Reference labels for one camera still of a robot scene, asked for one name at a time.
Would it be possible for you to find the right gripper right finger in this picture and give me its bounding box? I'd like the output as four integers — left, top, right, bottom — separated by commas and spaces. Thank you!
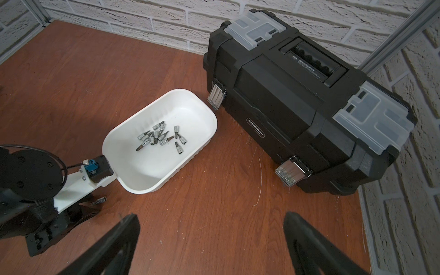
283, 212, 367, 275

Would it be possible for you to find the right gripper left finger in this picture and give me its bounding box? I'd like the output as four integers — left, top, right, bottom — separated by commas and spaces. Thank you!
60, 214, 140, 275

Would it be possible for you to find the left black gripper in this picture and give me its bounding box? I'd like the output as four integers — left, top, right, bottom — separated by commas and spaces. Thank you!
25, 194, 100, 257

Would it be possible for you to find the silver bit remaining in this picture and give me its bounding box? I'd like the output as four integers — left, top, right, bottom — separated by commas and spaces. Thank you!
91, 197, 107, 206

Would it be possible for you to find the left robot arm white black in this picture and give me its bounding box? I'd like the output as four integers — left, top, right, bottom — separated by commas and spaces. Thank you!
1, 144, 99, 257

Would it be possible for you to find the white rectangular storage box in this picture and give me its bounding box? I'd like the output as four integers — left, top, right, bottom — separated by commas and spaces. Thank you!
102, 89, 218, 194

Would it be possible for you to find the black plastic toolbox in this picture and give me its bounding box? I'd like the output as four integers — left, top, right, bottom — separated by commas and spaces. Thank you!
203, 9, 417, 195

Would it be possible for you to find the left aluminium corner post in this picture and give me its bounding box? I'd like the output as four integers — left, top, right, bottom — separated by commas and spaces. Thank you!
22, 0, 51, 26

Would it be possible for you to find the aluminium corner post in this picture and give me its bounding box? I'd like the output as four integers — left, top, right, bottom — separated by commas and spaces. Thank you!
22, 0, 51, 26
358, 0, 440, 76

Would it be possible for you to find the right aluminium corner post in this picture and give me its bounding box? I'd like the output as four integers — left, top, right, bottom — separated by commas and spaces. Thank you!
358, 0, 440, 76

